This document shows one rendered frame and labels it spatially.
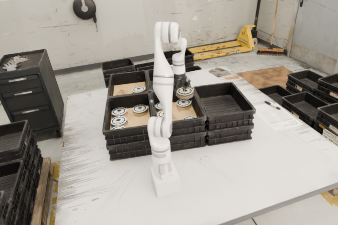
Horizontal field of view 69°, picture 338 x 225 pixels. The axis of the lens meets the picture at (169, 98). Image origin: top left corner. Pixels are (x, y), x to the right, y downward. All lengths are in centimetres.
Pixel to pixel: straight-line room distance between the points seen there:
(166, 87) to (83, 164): 79
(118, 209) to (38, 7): 386
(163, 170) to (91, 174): 48
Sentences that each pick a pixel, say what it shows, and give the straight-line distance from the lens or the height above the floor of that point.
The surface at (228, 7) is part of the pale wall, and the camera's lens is 538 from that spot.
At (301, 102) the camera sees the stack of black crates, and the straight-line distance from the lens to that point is 283.
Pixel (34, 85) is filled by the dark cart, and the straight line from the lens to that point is 286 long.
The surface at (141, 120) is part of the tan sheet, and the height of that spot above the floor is 83.
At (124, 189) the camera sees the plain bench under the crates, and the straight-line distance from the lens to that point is 141.
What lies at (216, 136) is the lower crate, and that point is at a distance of 157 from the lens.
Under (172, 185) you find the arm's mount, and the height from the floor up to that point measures 76.
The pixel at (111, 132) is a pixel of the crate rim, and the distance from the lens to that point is 143.
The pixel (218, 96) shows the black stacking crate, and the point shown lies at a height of 83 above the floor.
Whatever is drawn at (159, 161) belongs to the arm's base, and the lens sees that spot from 121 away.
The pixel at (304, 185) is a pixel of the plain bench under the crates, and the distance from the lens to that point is 149.
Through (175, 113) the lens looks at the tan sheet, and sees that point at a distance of 167.
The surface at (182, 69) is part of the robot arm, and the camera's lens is 145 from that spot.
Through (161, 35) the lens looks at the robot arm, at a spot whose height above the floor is 146.
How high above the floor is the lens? 175
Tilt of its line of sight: 30 degrees down
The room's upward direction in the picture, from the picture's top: 5 degrees counter-clockwise
